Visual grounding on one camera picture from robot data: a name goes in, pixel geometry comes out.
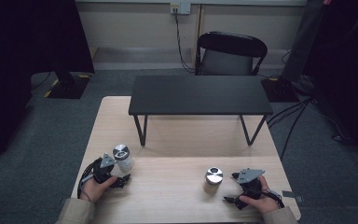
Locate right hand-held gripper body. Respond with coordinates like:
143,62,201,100
231,168,266,200

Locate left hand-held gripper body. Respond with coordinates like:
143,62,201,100
92,152,117,184

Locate glass jar with white powder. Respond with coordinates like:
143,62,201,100
112,144,135,173

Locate glass jar with brown spice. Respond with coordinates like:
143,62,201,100
203,166,225,195

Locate black raised shelf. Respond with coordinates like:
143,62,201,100
128,75,274,147

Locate person's right hand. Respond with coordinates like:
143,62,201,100
241,175,279,214

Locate person's left hand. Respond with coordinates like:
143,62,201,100
79,175,119,203

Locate black stand base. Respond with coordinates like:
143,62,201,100
260,77,301,103
47,72,91,100

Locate black folding chair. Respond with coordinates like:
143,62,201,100
194,31,269,77

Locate dark curtain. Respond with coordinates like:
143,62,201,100
302,0,358,171
0,0,96,165

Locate grey upright panel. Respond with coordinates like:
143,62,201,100
281,0,327,83

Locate left hand-held gripper cable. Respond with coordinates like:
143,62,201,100
76,157,103,200

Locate hand-held gripper cable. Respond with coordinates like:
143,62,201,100
76,157,103,200
262,189,285,209

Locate right hand-held gripper cable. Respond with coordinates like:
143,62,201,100
262,189,285,209

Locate black floor cables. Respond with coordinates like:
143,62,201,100
267,97,315,161

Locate black wall cable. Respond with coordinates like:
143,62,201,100
173,8,197,74

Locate white wall socket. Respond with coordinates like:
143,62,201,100
170,2,191,16

